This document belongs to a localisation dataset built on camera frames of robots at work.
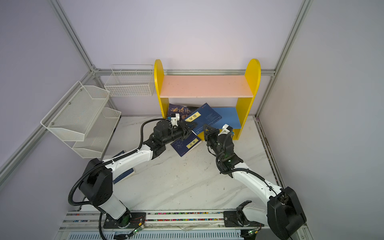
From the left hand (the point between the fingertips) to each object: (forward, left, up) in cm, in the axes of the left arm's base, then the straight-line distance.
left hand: (197, 124), depth 75 cm
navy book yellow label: (+8, -4, -1) cm, 9 cm away
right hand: (-1, -1, +1) cm, 2 cm away
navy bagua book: (+5, +10, -30) cm, 32 cm away
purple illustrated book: (+20, +9, -9) cm, 24 cm away
